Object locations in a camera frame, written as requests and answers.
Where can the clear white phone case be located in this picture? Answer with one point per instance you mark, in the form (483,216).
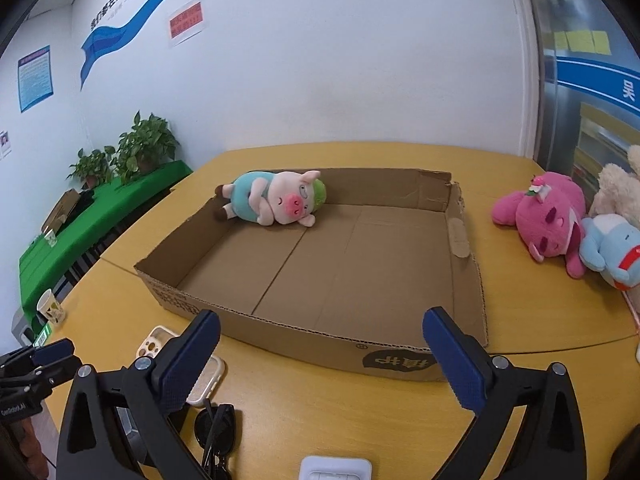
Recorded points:
(209,378)

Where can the pig plush toy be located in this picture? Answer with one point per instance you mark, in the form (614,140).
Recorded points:
(266,198)

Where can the black sunglasses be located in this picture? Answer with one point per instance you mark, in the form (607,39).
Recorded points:
(215,431)

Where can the large potted plant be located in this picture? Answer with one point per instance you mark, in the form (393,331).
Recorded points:
(145,147)

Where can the beige bear plush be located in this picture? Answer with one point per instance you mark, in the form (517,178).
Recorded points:
(619,190)

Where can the shallow cardboard box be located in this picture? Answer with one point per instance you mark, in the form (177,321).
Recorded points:
(348,293)

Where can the white switch box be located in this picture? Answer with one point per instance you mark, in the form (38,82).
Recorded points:
(334,468)

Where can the yellow sticky notes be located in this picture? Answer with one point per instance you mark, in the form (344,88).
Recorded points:
(583,41)

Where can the pink bear plush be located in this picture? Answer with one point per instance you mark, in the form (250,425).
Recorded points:
(547,217)

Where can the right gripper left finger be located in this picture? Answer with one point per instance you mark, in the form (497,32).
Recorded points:
(93,443)

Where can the red wall notice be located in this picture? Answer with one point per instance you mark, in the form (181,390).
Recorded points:
(186,22)

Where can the small potted plant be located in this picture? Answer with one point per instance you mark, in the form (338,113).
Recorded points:
(93,168)

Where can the paper cup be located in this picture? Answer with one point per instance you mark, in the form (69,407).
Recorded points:
(49,307)

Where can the brown cardboard box on table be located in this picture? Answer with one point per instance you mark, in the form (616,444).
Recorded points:
(60,212)

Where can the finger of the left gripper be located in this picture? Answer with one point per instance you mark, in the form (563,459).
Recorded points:
(53,352)

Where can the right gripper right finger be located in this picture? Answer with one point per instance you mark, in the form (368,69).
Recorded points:
(550,443)

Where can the blue wall poster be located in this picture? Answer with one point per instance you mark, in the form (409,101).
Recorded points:
(34,78)

